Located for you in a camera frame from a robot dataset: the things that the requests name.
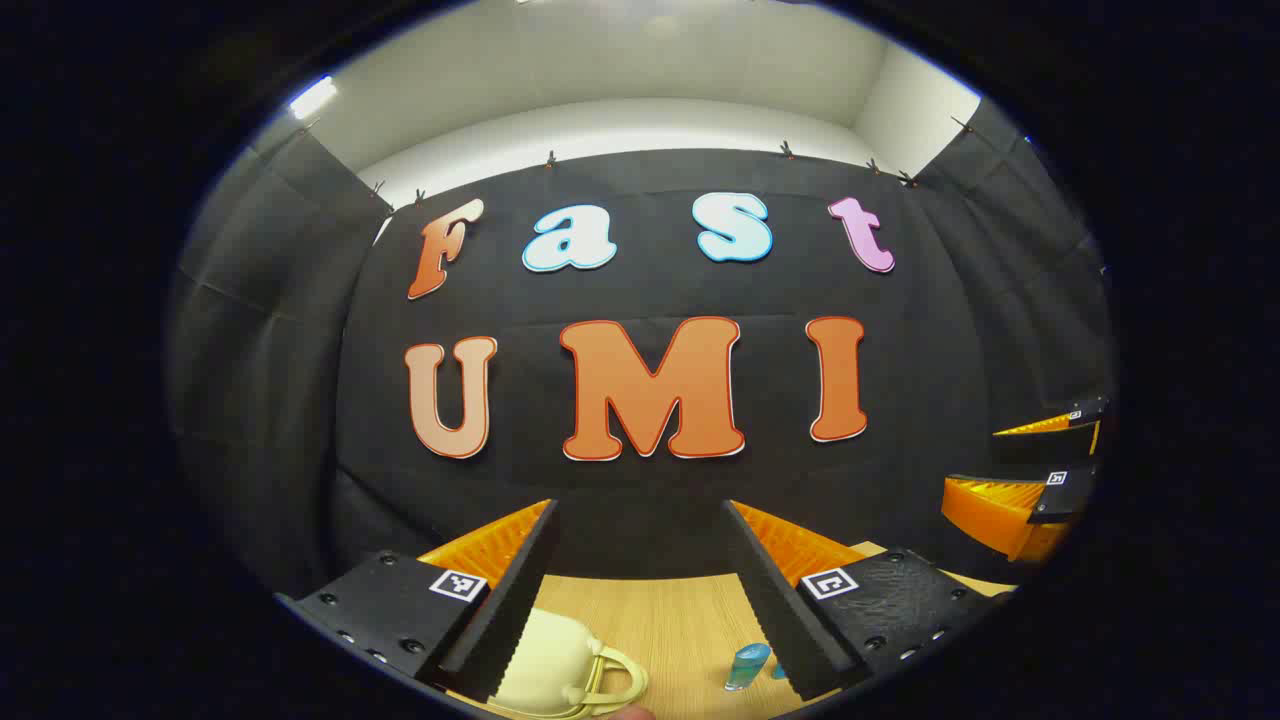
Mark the blue capped clear bottle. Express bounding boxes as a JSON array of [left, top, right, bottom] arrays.
[[724, 643, 773, 693]]

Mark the black backdrop cloth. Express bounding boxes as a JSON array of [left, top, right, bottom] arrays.
[[165, 95, 1116, 601]]

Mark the ceiling light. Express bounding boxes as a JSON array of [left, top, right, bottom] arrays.
[[290, 77, 339, 121]]

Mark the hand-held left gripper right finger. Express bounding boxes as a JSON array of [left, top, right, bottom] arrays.
[[722, 498, 1018, 703]]

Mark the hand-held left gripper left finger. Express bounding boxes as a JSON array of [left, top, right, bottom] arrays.
[[275, 498, 561, 704]]

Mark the small pale yellow suitcase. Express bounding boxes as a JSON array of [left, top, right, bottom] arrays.
[[490, 607, 651, 719]]

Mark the row of black cloth clips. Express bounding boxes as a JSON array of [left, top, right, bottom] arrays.
[[298, 115, 976, 206]]

